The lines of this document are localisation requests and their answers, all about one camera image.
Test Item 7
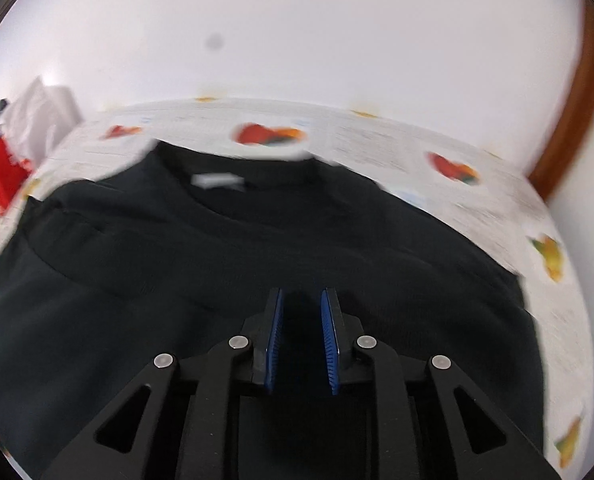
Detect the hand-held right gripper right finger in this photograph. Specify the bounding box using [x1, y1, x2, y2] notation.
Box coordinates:
[319, 287, 562, 480]

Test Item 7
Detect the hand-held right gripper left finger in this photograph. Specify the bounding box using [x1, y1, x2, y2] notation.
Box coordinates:
[42, 287, 284, 480]

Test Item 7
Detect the black sweatshirt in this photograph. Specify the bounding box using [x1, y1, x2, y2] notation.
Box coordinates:
[0, 140, 548, 480]

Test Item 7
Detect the fruit printed tablecloth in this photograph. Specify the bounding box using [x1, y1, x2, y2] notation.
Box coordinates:
[0, 97, 592, 471]

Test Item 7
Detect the white paper bag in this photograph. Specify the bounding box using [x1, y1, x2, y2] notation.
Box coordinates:
[2, 76, 85, 161]

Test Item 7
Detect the wooden door frame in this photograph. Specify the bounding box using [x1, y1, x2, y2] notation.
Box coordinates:
[527, 0, 594, 206]

